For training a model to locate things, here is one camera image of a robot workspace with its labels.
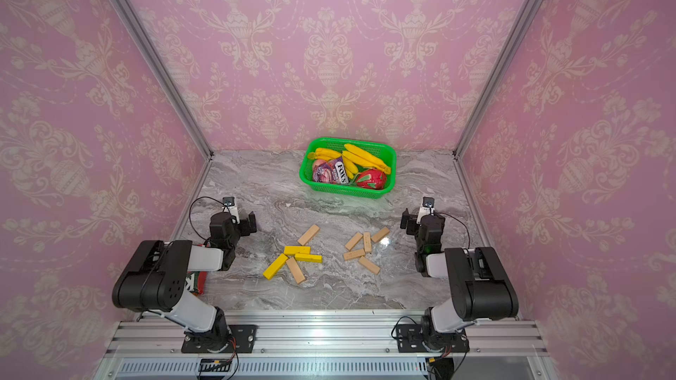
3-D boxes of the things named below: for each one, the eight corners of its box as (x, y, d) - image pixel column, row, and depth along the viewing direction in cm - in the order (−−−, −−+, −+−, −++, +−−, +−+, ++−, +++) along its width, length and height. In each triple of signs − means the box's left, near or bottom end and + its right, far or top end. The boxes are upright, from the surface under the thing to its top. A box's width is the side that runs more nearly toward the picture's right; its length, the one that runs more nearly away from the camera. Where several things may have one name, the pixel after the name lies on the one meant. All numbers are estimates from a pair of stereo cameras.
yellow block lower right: (294, 262, 90) (293, 260, 89) (295, 256, 92) (294, 253, 90) (322, 262, 90) (322, 260, 89) (322, 256, 92) (322, 253, 90)
